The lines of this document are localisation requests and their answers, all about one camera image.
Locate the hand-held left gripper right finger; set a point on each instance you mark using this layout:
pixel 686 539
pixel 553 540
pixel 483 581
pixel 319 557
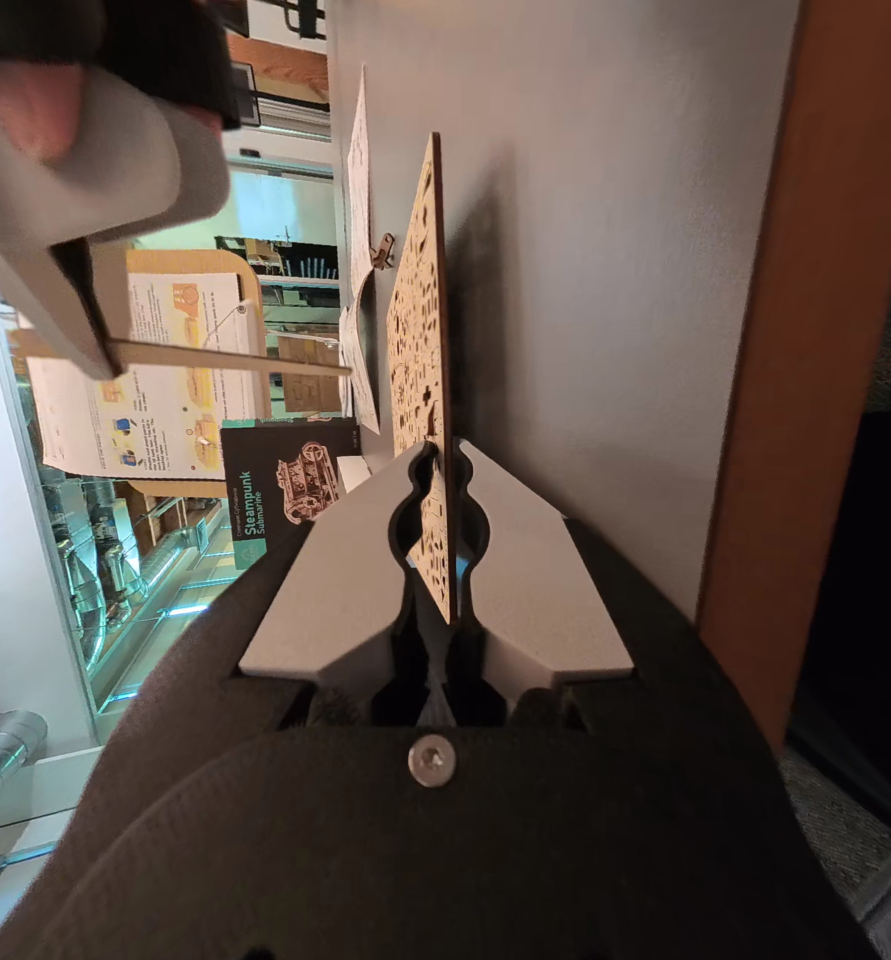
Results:
pixel 543 600

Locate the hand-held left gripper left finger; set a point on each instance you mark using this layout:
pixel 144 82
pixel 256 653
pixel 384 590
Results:
pixel 333 600

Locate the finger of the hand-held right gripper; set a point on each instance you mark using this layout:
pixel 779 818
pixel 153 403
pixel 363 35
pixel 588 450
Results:
pixel 33 285

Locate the thin wooden stick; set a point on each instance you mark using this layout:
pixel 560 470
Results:
pixel 228 358

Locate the laser-cut wooden parts sheet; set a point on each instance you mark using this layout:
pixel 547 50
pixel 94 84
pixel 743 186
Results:
pixel 419 300

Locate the black model kit box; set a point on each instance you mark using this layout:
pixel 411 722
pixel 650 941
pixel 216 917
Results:
pixel 265 480

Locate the small wooden model piece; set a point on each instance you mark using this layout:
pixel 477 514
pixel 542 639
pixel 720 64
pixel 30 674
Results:
pixel 383 251

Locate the person's right hand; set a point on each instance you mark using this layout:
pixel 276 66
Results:
pixel 37 112

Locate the white cardboard box tray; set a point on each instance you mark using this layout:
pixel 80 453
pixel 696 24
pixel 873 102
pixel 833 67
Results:
pixel 352 472

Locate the instruction poster on cardboard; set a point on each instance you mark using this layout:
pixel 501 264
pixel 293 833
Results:
pixel 168 405

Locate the open instruction booklet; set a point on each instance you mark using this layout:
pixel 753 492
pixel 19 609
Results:
pixel 359 187

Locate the silver metal duct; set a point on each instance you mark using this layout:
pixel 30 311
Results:
pixel 3 757

